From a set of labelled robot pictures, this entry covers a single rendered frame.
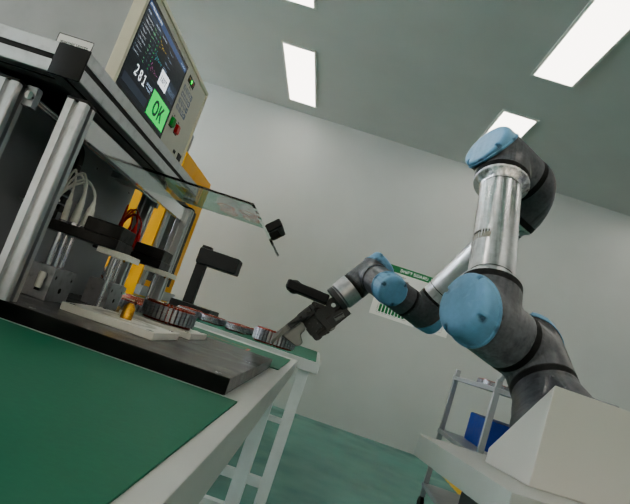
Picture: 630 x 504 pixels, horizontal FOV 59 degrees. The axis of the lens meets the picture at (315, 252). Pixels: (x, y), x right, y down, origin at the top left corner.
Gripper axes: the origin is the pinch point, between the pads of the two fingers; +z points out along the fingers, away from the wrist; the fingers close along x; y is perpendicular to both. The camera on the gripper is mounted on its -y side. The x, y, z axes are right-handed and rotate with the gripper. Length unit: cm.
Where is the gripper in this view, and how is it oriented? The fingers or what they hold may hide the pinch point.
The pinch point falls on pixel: (272, 339)
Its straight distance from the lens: 142.0
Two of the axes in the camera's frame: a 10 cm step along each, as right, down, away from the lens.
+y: 6.1, 7.8, -1.3
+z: -7.9, 6.1, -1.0
